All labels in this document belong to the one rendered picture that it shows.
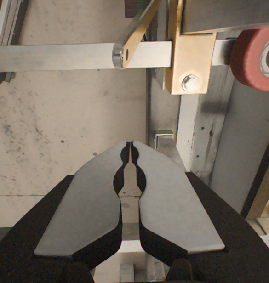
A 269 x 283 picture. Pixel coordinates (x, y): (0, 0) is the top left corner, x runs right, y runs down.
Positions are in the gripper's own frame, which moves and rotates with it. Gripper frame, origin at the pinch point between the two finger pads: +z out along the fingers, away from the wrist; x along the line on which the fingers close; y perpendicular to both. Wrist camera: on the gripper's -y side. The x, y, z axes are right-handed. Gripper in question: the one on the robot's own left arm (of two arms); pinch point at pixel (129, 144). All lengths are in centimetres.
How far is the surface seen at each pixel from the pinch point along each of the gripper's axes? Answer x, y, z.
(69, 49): -7.4, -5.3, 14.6
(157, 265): 8, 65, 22
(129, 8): 0.4, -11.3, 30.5
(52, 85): -47, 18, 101
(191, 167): 20, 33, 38
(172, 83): 5.7, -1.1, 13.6
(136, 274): 2, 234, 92
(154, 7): 2.3, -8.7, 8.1
